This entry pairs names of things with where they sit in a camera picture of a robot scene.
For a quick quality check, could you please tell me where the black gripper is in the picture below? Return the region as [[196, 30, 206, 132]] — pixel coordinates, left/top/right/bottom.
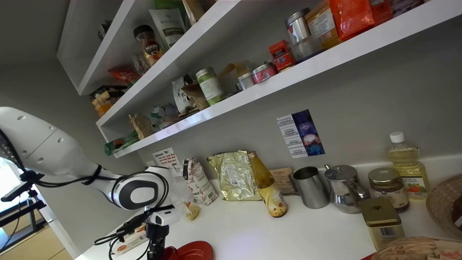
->
[[146, 224, 170, 260]]

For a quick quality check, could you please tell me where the gold lid square jar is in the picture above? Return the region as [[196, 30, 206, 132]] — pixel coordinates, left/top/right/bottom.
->
[[360, 197, 405, 250]]

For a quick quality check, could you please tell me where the white shelf unit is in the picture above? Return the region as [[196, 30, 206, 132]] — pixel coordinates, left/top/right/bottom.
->
[[58, 0, 462, 158]]

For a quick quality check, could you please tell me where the white red paper note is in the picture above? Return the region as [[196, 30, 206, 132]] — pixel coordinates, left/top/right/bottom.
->
[[154, 147, 183, 178]]

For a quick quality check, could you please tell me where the blue white wall leaflet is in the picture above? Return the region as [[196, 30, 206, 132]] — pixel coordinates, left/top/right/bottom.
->
[[278, 110, 325, 159]]

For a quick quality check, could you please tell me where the yellow snack bag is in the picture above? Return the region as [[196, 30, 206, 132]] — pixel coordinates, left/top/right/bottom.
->
[[249, 152, 289, 218]]

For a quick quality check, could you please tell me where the green white canister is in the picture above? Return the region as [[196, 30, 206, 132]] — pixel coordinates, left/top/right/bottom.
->
[[197, 68, 224, 104]]

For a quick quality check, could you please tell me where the white patterned carton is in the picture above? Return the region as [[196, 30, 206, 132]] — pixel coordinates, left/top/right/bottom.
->
[[184, 159, 219, 205]]

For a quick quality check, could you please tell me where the red plate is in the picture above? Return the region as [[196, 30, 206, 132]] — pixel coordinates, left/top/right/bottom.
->
[[175, 241, 216, 260]]

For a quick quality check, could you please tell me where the steel cup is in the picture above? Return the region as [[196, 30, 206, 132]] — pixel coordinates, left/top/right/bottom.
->
[[292, 166, 330, 210]]

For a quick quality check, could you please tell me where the red small box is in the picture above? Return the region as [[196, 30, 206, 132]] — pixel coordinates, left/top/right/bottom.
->
[[271, 41, 295, 71]]

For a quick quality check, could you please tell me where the white orange flat box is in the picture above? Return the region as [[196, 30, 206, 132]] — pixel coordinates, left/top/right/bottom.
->
[[112, 224, 148, 256]]

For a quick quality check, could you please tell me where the brown cardboard packet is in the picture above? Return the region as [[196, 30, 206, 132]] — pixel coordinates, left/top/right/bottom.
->
[[271, 168, 297, 195]]

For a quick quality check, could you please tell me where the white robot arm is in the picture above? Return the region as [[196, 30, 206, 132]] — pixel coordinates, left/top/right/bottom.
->
[[0, 107, 175, 260]]

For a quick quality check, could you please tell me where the woven straw basket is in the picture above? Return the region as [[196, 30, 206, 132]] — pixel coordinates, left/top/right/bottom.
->
[[427, 175, 462, 238]]

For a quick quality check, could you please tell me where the white green pouch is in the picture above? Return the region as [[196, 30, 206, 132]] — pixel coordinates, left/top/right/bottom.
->
[[151, 9, 187, 48]]

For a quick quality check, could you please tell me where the woven tray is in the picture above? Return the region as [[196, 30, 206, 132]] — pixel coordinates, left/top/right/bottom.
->
[[362, 237, 462, 260]]

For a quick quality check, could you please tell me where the pink round tin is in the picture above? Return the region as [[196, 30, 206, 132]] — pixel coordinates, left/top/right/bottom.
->
[[253, 62, 278, 84]]

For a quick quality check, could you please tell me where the orange snack bag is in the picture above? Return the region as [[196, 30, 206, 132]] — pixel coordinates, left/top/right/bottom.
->
[[328, 0, 393, 41]]

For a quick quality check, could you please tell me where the red cup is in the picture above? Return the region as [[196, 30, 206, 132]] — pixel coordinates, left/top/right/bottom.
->
[[162, 247, 178, 260]]

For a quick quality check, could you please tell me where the dark lid jar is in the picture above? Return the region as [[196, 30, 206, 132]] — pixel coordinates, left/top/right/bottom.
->
[[133, 25, 162, 65]]

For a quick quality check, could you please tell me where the black camera tripod stand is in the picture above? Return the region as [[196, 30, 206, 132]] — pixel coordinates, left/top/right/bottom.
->
[[0, 172, 47, 251]]

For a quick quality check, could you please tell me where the gold foil bag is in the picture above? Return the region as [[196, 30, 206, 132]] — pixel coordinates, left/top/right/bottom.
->
[[207, 150, 261, 201]]

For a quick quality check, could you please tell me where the silver tin can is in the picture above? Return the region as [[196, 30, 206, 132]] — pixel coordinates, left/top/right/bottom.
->
[[286, 7, 311, 43]]

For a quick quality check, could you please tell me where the steel milk jug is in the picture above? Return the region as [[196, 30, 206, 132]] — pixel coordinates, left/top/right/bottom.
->
[[325, 165, 372, 214]]

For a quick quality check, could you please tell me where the glass jar gold lid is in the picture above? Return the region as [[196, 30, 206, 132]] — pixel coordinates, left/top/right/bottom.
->
[[369, 168, 411, 212]]

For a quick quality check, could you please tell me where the yellow oil bottle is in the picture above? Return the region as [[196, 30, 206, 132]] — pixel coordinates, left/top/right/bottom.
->
[[388, 132, 431, 201]]

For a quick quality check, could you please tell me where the small yellow figurine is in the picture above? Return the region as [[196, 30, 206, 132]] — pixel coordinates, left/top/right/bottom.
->
[[185, 202, 201, 221]]

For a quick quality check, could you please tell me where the red packet on shelf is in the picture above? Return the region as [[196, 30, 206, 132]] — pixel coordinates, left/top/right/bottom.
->
[[110, 65, 141, 85]]

